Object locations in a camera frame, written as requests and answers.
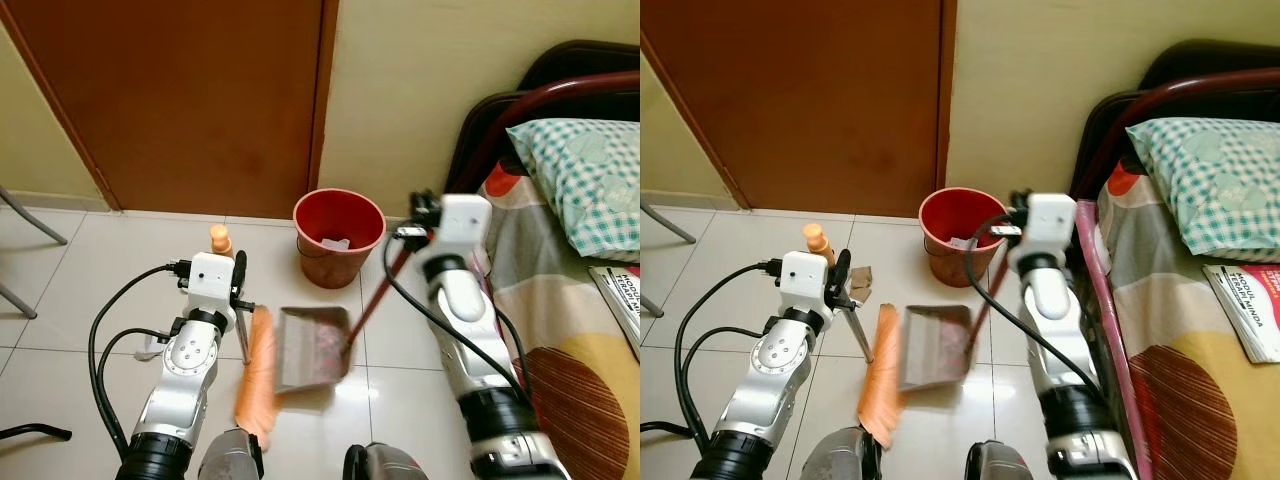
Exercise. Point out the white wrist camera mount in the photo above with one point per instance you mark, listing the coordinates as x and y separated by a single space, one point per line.
465 225
1048 225
802 280
210 280

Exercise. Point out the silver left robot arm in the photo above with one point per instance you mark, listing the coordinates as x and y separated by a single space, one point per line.
765 375
185 375

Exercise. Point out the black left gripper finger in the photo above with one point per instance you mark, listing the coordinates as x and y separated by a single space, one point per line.
840 268
240 268

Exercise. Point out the green checked pillow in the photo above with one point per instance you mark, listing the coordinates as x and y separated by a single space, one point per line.
590 185
1215 185

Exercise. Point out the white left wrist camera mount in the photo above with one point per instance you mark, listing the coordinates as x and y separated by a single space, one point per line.
210 280
802 280

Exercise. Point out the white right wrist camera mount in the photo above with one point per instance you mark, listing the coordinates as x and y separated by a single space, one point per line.
1048 225
465 225

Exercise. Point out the white printed booklet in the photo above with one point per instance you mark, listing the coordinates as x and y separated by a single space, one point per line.
620 300
1245 310

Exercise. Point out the brown wooden door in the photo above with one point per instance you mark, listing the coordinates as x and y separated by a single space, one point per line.
820 100
190 100

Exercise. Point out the grey metal chair leg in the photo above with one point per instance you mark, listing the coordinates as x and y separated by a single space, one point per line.
668 224
18 302
35 222
651 307

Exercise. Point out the red plastic bucket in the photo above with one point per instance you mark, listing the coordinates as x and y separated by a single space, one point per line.
940 262
335 265

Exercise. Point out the patterned bed sheet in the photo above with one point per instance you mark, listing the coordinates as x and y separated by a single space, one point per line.
1180 330
560 330

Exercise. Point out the orange bristle broom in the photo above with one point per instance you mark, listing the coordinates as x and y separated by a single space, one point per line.
258 380
882 380

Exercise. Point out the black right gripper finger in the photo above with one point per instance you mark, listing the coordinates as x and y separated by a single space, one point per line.
424 198
1020 198

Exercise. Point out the brown cardboard scrap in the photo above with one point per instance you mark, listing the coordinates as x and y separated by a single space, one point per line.
862 282

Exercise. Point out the black curved floor bar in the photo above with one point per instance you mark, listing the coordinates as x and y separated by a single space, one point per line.
35 432
660 427

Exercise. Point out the dark red bed frame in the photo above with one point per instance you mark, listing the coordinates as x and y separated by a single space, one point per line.
1180 95
560 95

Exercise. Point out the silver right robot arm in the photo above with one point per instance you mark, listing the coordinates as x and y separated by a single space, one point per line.
1060 340
470 340

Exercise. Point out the white floor paper scrap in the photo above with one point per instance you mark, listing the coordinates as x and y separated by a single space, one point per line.
152 348

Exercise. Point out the grey right robot leg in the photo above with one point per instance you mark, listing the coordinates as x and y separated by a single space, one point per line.
992 462
372 465

